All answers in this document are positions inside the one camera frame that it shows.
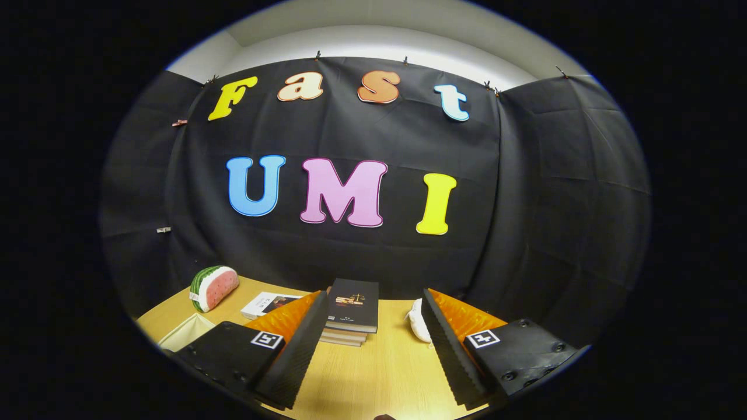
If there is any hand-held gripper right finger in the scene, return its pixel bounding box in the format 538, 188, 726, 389
421, 288, 590, 411

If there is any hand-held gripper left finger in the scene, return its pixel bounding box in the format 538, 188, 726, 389
175, 290, 329, 411

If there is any beige fabric storage box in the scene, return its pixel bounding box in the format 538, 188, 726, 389
158, 313, 217, 353

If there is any white plush toy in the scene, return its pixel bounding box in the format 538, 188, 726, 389
406, 298, 432, 344

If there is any white cover book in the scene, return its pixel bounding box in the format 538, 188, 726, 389
240, 292, 304, 320

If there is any black cover book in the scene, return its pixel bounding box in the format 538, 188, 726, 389
325, 278, 379, 334

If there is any watermelon slice plush toy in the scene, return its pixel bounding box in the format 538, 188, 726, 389
189, 265, 240, 313

